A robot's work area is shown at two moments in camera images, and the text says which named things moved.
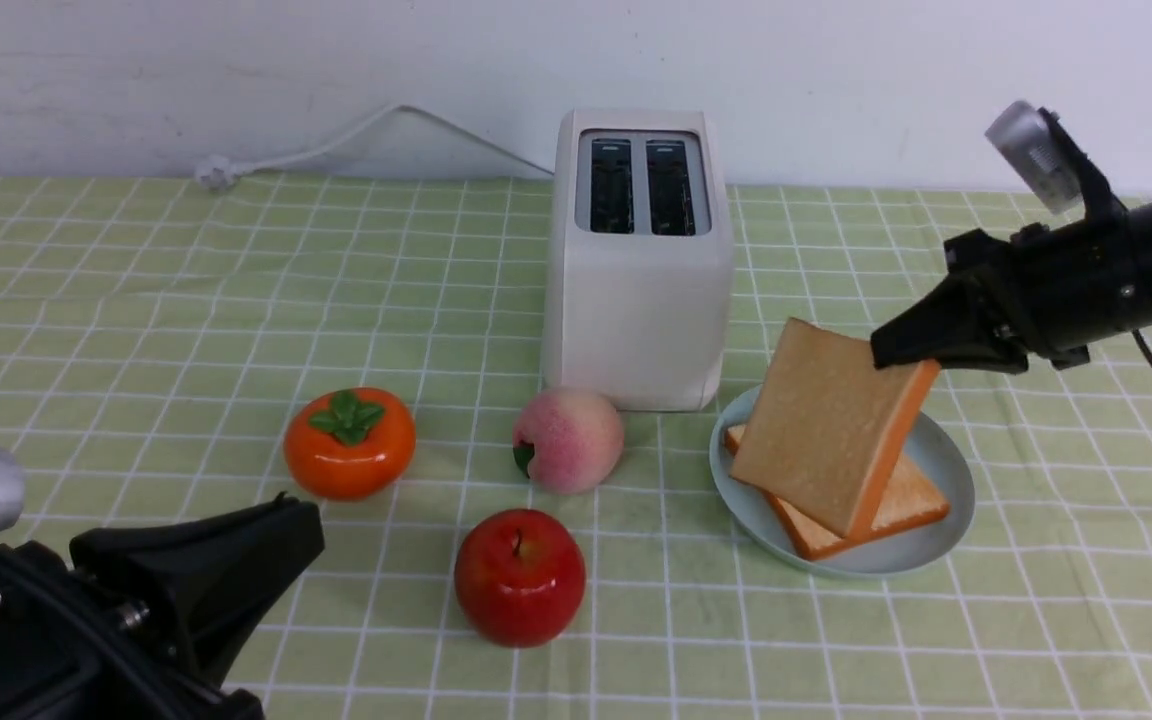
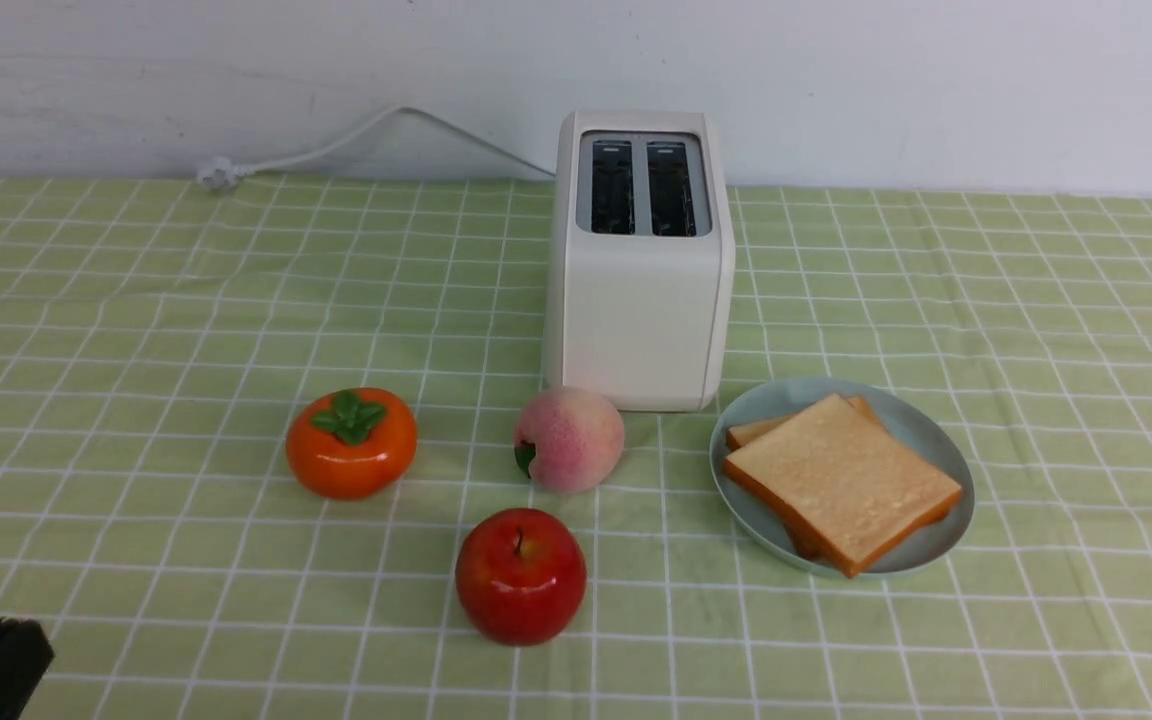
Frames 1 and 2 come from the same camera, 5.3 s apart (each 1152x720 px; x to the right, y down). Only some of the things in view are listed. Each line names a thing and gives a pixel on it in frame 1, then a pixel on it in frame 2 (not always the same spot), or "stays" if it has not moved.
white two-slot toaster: x=641 y=275 stays
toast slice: x=906 y=498 -> x=741 y=436
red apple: x=520 y=578 stays
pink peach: x=569 y=439 stays
